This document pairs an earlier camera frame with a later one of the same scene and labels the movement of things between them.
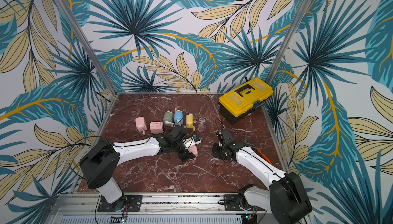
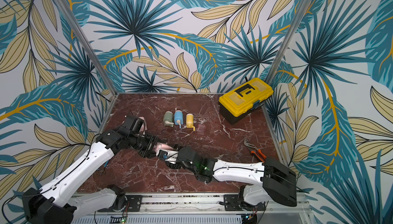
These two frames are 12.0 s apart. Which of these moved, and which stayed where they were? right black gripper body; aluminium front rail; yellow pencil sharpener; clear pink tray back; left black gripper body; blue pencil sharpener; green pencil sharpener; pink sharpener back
Moved: right black gripper body; left black gripper body; pink sharpener back
Stayed: green pencil sharpener; yellow pencil sharpener; aluminium front rail; blue pencil sharpener; clear pink tray back
